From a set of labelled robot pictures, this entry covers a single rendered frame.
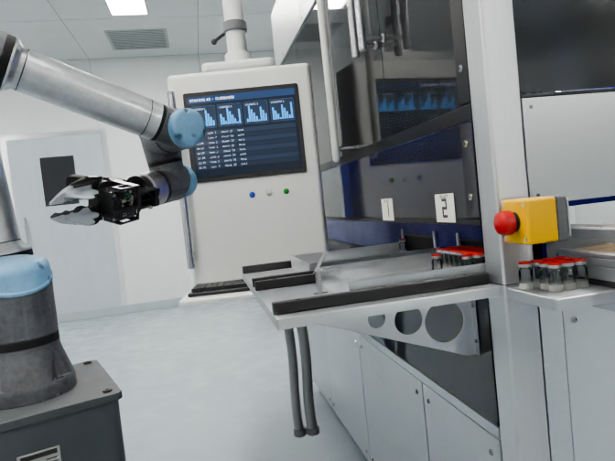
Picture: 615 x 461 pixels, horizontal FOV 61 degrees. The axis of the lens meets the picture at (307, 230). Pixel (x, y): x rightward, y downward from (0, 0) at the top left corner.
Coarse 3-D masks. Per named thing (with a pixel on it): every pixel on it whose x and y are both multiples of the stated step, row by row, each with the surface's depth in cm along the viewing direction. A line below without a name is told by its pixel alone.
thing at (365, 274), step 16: (400, 256) 121; (416, 256) 122; (352, 272) 119; (368, 272) 119; (384, 272) 120; (400, 272) 119; (416, 272) 116; (432, 272) 95; (448, 272) 96; (464, 272) 96; (480, 272) 97; (336, 288) 101; (352, 288) 92
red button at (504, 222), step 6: (504, 210) 84; (498, 216) 84; (504, 216) 83; (510, 216) 83; (498, 222) 84; (504, 222) 83; (510, 222) 82; (498, 228) 84; (504, 228) 83; (510, 228) 82; (504, 234) 84; (510, 234) 84
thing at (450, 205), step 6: (438, 198) 111; (450, 198) 106; (438, 204) 112; (444, 204) 109; (450, 204) 106; (438, 210) 112; (444, 210) 109; (450, 210) 107; (438, 216) 112; (450, 216) 107
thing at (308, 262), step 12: (324, 252) 152; (336, 252) 153; (348, 252) 154; (360, 252) 154; (372, 252) 155; (384, 252) 156; (396, 252) 130; (408, 252) 130; (420, 252) 131; (300, 264) 136; (312, 264) 125; (324, 264) 126; (336, 264) 126
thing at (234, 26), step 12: (228, 0) 185; (240, 0) 187; (228, 12) 185; (240, 12) 186; (228, 24) 185; (240, 24) 185; (228, 36) 186; (240, 36) 186; (228, 48) 187; (240, 48) 186; (228, 60) 186
